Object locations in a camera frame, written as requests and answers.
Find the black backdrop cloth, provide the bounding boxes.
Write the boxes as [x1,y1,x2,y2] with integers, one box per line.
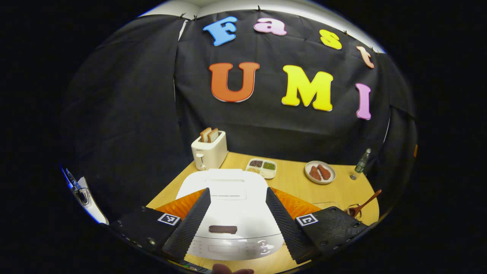
[59,10,418,223]

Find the clear plastic water bottle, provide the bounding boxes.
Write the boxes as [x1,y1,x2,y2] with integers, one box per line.
[350,148,372,180]

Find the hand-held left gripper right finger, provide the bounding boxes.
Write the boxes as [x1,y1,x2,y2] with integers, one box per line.
[265,188,369,266]

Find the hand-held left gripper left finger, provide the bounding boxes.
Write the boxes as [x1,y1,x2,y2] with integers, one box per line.
[107,190,212,263]

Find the white toaster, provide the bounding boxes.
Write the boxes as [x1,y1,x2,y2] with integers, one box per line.
[191,131,229,171]

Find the wooden spoon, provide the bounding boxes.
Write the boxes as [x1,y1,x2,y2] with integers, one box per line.
[348,189,382,218]

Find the clear glass chopstick holder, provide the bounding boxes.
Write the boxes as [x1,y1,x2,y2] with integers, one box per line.
[344,203,364,220]

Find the white rice cooker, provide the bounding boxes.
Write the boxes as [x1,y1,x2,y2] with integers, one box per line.
[175,168,285,261]

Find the white round plate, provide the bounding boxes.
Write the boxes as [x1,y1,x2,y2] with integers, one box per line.
[304,160,336,185]

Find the white divided condiment dish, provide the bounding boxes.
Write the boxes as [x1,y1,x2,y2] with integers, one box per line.
[245,158,277,180]

